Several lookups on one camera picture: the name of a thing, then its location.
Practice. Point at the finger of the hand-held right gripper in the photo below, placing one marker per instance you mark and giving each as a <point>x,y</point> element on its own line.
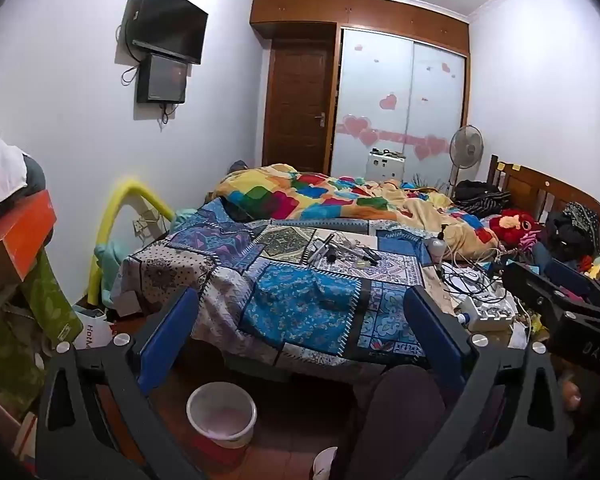
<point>575,275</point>
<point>545,292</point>

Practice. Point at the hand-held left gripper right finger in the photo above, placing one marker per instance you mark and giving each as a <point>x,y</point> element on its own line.
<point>435,332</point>

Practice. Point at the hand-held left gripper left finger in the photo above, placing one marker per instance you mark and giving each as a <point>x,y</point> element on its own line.
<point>172,335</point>

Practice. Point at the white plastic bucket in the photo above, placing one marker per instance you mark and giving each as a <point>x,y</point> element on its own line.
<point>220,417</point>

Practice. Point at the pile of small bed clutter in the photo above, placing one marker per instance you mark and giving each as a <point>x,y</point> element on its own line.
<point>337,250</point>

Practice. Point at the person's right hand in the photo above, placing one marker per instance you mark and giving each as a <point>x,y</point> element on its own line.
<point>573,395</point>

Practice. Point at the yellow soft toy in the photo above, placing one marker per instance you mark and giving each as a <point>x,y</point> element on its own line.
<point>597,265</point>

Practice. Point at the black patterned bag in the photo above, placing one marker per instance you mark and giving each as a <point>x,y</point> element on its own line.
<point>570,230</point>

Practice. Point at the white power strip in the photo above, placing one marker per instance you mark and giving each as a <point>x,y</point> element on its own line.
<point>492,317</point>

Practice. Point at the red plush toy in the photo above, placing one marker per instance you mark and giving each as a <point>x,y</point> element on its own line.
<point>515,225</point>

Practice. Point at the white bag with red print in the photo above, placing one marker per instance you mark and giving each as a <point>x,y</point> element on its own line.
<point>92,332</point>

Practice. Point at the white pump bottle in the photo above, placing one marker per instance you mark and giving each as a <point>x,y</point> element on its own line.
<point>436,247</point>

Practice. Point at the person's leg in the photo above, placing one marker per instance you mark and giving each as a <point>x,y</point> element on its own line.
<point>400,410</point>

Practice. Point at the teal cloth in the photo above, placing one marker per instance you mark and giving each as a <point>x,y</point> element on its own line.
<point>111,265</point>

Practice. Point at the brown wooden headboard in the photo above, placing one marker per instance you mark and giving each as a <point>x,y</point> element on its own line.
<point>540,187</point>

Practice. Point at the black striped clothing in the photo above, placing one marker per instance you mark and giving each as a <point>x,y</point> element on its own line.
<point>480,197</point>

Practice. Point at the green printed bag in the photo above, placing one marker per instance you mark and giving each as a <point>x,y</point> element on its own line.
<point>50,305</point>

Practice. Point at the blue patchwork bed cover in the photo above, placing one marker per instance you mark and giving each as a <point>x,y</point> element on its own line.
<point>300,300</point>

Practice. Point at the standing electric fan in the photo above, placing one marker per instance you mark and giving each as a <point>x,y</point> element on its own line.
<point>466,147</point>

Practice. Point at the white slipper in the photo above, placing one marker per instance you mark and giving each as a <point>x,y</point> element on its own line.
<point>325,465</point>

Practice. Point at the small white cabinet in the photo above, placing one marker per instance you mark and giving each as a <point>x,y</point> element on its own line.
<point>385,166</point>

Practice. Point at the orange cardboard box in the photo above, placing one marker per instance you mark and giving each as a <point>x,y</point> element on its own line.
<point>22,232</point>

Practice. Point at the colourful patch fleece blanket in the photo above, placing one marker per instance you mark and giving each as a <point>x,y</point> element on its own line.
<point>310,192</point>

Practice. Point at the dark grey cloth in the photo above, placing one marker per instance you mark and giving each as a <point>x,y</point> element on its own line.
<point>36,177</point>

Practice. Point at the wardrobe with heart stickers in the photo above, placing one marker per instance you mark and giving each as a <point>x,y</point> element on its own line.
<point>380,80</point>

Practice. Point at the brown wooden door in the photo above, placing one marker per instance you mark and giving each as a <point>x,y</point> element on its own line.
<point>297,105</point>

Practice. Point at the brown overhead wooden cabinet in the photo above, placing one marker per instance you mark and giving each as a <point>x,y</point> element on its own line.
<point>360,12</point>

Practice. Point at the yellow foam bed rail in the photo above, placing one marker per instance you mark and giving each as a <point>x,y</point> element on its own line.
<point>111,200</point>

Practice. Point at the small black wall monitor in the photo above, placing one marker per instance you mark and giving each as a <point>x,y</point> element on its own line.
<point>162,80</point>

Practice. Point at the black wall television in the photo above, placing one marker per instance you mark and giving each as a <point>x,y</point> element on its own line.
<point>170,20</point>

